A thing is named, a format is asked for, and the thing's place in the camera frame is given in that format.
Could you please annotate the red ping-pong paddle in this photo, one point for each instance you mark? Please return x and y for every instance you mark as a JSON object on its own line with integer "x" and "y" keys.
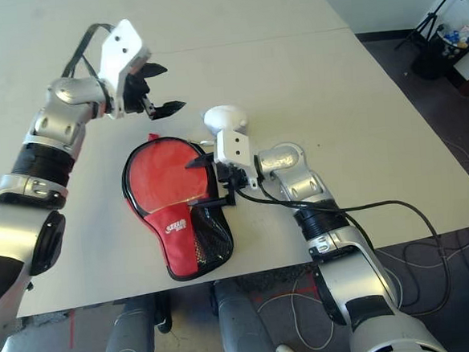
{"x": 154, "y": 177}

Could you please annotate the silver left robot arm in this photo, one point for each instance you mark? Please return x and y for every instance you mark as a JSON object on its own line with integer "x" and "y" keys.
{"x": 54, "y": 124}

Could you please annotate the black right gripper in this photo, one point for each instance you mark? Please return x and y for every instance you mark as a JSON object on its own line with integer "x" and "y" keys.
{"x": 230, "y": 178}

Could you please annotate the grey left robot leg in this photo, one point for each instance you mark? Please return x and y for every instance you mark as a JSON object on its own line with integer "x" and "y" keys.
{"x": 129, "y": 340}

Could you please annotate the black bin with items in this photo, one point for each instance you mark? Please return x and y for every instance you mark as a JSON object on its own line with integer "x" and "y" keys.
{"x": 428, "y": 61}

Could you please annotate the grey robot leg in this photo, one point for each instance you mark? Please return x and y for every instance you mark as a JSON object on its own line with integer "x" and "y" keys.
{"x": 129, "y": 340}
{"x": 241, "y": 324}

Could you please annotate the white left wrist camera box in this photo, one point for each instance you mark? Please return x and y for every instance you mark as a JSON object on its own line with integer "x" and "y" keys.
{"x": 121, "y": 51}

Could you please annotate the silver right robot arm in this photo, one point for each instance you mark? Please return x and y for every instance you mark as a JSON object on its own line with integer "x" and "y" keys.
{"x": 299, "y": 179}

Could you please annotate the red black paddle case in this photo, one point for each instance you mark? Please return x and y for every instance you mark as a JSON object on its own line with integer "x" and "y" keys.
{"x": 175, "y": 248}

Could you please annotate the black camera tripod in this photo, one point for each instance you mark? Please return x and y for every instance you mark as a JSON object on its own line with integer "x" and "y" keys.
{"x": 434, "y": 13}

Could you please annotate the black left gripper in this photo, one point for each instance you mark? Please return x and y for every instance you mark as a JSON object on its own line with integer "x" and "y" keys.
{"x": 137, "y": 94}

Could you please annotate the grey right robot leg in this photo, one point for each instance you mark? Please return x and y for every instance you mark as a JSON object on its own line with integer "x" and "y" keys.
{"x": 241, "y": 324}

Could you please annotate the red tape strip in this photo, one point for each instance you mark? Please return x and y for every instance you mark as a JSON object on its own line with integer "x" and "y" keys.
{"x": 71, "y": 328}

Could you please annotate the silver zipper pull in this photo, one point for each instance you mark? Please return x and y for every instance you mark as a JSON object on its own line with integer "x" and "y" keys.
{"x": 206, "y": 142}

